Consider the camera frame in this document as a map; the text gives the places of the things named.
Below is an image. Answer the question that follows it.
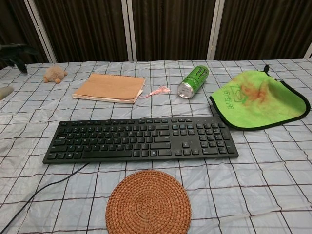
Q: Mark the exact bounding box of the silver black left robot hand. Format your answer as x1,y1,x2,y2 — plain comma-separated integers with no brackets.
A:
0,43,39,100

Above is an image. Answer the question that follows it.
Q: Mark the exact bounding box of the black computer keyboard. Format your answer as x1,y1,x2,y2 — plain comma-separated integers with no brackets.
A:
42,116,240,164

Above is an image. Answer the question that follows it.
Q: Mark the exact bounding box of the dark folding screen panel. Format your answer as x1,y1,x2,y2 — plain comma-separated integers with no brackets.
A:
0,0,48,70
208,0,312,60
24,0,134,63
126,0,221,61

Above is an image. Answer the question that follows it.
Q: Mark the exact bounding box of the beige plush toy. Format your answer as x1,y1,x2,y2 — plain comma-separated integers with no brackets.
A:
43,65,68,84

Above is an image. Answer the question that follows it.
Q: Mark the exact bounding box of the brown kraft paper notebook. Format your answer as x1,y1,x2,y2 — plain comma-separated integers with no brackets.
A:
72,73,147,104

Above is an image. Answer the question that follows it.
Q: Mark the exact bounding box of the pink tassel bookmark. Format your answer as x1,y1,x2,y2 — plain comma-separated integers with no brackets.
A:
145,85,171,99

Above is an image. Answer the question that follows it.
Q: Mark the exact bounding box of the green energy drink can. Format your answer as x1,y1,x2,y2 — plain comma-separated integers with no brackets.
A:
177,65,210,99

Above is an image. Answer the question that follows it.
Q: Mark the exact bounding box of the blue checked plastic tablecloth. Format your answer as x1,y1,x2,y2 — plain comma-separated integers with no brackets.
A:
0,58,312,234

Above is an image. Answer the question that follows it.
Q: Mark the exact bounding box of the round woven rattan placemat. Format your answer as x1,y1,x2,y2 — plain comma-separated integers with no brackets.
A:
105,170,192,234

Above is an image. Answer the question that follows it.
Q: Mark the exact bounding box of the green microfibre cloth black trim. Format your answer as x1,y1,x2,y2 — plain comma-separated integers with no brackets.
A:
209,64,311,131

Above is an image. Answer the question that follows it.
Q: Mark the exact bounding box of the black keyboard cable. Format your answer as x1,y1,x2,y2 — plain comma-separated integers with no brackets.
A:
0,162,88,232

